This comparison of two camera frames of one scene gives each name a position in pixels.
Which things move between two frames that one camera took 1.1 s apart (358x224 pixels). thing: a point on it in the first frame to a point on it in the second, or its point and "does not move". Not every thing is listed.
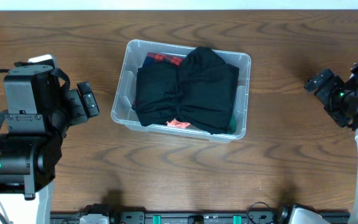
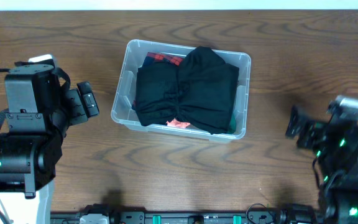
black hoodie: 199,89 does not move
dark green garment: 232,125 does not move
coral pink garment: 176,124 does not move
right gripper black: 336,84 to 317,129
